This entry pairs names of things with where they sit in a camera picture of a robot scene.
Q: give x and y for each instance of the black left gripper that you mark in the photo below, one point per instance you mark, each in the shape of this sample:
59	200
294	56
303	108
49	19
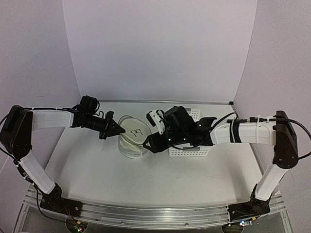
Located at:
116	129

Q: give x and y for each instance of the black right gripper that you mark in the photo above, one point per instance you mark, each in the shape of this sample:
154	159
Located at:
157	146

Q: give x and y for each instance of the white perforated plastic basket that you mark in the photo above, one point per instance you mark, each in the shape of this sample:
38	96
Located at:
188	150

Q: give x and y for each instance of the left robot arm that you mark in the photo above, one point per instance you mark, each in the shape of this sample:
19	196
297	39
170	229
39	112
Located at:
19	124

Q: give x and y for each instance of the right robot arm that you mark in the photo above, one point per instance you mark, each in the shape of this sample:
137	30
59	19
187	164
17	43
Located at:
275	131

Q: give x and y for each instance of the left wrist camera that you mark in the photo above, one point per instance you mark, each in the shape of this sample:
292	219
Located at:
101	114

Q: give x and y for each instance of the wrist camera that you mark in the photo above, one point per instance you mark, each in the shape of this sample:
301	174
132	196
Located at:
101	114
155	117

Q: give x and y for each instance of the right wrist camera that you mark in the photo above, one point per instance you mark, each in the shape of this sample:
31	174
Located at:
155	117

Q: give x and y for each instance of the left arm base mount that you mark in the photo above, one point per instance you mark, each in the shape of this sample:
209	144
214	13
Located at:
54	202

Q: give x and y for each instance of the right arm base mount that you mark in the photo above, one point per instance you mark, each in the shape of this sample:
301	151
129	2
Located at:
247	210

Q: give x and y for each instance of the aluminium table rail frame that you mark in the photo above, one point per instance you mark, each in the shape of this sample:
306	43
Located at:
157	191

